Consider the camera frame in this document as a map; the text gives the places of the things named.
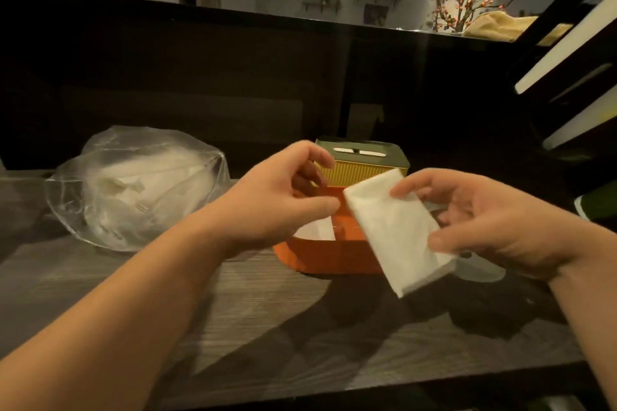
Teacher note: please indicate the person's left forearm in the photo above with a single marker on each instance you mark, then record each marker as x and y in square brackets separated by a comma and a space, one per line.
[115, 309]

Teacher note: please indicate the black shelf rack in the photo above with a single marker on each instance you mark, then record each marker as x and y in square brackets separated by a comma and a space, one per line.
[544, 102]

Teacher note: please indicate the person's left thumb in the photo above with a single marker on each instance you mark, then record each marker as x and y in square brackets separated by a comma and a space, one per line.
[315, 209]

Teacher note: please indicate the person's right thumb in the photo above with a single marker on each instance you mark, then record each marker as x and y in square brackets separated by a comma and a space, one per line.
[450, 241]

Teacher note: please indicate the white shelf board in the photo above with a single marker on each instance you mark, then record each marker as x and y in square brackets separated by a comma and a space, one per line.
[583, 119]
[569, 42]

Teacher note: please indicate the white tissue sheet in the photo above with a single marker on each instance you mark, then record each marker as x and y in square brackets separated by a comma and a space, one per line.
[315, 230]

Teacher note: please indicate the white paper napkin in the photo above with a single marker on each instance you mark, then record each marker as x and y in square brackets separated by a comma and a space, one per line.
[397, 232]

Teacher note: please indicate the clear plastic bag of tissues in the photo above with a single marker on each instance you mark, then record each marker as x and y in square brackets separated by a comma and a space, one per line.
[135, 189]

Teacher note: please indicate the yellow cloth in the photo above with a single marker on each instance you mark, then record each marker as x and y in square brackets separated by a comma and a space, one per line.
[503, 26]

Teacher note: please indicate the gold ribbed tissue box lid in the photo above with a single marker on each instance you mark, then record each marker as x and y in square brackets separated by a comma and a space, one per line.
[364, 160]

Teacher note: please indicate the clear plastic wrapper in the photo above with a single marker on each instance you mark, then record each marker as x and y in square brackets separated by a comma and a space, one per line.
[482, 271]

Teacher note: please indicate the orange tissue box base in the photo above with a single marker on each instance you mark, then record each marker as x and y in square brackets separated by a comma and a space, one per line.
[332, 254]

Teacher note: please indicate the person's left hand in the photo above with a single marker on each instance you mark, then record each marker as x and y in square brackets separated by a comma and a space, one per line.
[262, 206]

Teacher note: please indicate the person's right forearm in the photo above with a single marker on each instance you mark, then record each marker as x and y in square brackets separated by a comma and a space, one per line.
[590, 309]

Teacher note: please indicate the person's right hand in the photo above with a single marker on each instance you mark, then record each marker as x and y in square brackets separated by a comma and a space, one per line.
[506, 227]

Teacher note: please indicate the dark wooden counter partition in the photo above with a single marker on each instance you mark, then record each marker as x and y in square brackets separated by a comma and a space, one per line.
[193, 88]

